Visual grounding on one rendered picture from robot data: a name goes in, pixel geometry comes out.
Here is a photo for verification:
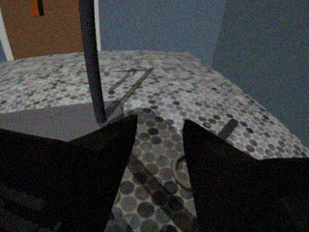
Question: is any orange handle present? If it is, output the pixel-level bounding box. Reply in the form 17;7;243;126
30;0;43;16

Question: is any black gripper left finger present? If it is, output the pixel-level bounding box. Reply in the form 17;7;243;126
0;115;138;232

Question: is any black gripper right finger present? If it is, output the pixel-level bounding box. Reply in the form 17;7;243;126
183;120;309;232

